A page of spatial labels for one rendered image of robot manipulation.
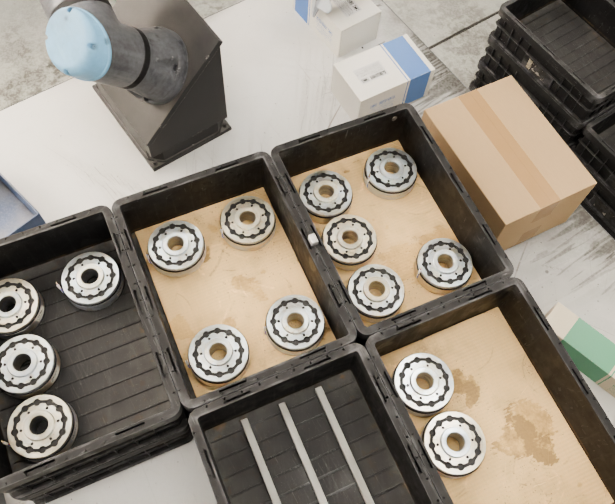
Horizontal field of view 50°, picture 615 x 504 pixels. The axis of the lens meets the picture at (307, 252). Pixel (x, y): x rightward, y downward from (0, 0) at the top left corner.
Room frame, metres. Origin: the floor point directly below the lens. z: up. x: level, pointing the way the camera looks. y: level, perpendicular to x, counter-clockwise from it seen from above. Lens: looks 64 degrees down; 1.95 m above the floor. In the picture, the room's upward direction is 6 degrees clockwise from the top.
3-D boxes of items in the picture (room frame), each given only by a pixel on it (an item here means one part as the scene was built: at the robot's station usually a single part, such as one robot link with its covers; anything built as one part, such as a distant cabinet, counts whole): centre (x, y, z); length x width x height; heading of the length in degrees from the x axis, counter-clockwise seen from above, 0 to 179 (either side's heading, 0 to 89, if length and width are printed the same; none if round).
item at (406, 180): (0.73, -0.15, 0.86); 0.10 x 0.10 x 0.01
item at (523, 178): (0.82, -0.38, 0.78); 0.30 x 0.22 x 0.16; 32
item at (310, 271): (0.46, 0.13, 0.87); 0.40 x 0.30 x 0.11; 29
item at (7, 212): (0.61, 0.66, 0.74); 0.20 x 0.15 x 0.07; 51
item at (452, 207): (0.60, -0.14, 0.87); 0.40 x 0.30 x 0.11; 29
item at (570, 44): (1.44, -0.71, 0.37); 0.40 x 0.30 x 0.45; 39
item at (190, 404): (0.46, 0.13, 0.92); 0.40 x 0.30 x 0.02; 29
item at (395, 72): (1.06, -0.13, 0.74); 0.20 x 0.12 x 0.09; 125
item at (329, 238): (0.57, -0.08, 0.86); 0.10 x 0.10 x 0.01
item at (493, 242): (0.60, -0.14, 0.92); 0.40 x 0.30 x 0.02; 29
